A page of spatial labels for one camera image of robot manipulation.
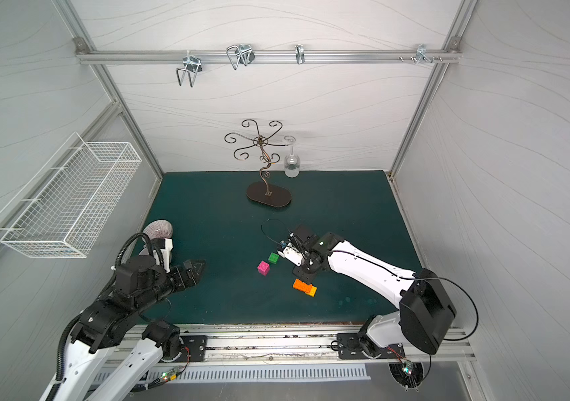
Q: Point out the orange long lego brick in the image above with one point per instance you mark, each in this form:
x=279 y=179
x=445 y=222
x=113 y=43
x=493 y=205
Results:
x=301 y=286

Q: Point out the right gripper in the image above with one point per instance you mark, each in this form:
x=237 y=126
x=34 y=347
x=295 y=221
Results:
x=309 y=263

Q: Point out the aluminium front rail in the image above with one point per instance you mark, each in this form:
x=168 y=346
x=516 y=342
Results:
x=258 y=344

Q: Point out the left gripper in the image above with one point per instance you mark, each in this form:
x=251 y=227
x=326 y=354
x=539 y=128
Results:
x=182 y=276

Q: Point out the small metal clip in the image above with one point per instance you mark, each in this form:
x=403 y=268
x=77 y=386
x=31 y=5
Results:
x=299 y=54

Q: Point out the white wire basket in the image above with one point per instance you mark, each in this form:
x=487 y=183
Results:
x=60 y=212

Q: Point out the metal double hook left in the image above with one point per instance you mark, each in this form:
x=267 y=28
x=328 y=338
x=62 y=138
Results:
x=188 y=72

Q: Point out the white slotted cable duct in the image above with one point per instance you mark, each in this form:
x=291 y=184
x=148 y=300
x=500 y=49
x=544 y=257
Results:
x=306 y=373

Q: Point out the clear hanging wine glass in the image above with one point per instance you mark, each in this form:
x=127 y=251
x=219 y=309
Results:
x=292 y=163

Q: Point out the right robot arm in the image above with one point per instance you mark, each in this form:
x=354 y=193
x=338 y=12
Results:
x=424 y=310

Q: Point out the aluminium top rail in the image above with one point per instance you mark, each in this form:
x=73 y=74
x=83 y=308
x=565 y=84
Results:
x=263 y=57

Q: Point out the magenta lego brick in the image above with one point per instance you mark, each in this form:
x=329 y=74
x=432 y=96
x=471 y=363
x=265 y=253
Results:
x=264 y=268

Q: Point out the metal double hook middle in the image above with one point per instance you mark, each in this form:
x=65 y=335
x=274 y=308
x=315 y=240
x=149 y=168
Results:
x=240 y=54

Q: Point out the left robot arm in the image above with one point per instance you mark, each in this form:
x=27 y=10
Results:
x=142 y=278

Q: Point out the metal double hook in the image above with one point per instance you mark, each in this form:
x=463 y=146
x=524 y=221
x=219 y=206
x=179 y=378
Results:
x=188 y=72
x=240 y=54

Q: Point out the aluminium rail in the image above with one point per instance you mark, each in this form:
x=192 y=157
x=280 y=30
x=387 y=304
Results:
x=258 y=344
x=263 y=57

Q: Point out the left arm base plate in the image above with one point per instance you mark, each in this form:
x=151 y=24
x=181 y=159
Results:
x=193 y=349

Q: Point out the bronze scroll glass stand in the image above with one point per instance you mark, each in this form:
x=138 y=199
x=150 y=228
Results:
x=262 y=191

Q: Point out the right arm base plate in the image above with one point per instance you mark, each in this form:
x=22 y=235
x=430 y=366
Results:
x=348 y=346

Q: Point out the green square lego brick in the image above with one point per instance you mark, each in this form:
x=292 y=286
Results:
x=273 y=258

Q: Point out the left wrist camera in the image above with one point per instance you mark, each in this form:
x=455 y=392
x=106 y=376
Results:
x=166 y=246

